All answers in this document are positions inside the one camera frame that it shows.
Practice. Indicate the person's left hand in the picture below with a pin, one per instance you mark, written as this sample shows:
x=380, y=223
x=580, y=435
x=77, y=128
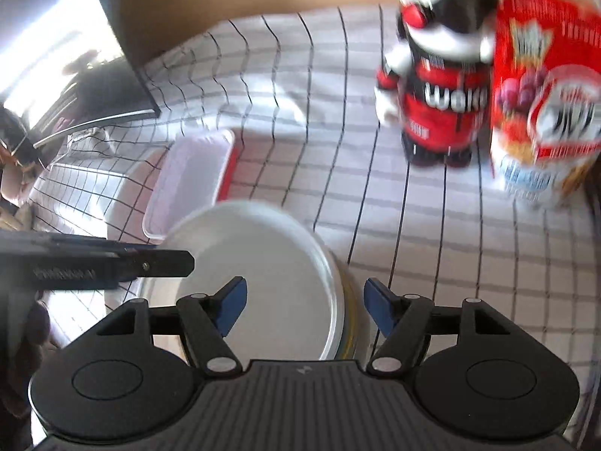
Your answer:
x=37, y=326

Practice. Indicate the red and white cereal bag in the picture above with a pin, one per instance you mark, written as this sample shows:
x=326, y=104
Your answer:
x=549, y=103

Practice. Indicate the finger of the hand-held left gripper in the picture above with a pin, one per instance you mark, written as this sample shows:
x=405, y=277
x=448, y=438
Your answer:
x=162, y=263

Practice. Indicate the red and black mascot figure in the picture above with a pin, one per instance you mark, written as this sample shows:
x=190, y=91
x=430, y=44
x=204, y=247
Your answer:
x=441, y=89

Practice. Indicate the dark monitor screen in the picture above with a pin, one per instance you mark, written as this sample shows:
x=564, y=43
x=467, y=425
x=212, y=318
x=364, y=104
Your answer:
x=70, y=51

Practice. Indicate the pink plastic container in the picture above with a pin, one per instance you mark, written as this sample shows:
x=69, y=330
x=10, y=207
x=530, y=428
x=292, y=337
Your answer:
x=188, y=183

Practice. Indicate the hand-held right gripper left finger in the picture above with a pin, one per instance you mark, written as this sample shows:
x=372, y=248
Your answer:
x=232, y=307

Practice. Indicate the white black-checked cloth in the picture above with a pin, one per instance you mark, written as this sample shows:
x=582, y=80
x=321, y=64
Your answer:
x=422, y=244

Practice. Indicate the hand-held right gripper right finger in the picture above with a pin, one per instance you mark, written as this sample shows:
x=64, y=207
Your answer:
x=378, y=305

